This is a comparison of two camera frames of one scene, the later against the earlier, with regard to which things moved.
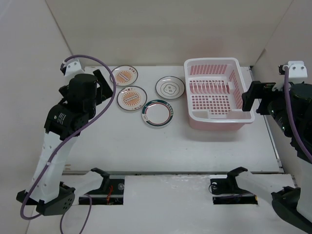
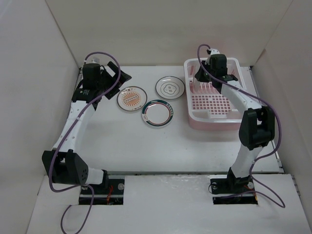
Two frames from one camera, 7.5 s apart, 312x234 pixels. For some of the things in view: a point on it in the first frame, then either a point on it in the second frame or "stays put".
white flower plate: x=170 y=87 stays put
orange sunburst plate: x=131 y=98 stays put
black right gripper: x=257 y=89 -> x=199 y=76
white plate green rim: x=157 y=113 stays put
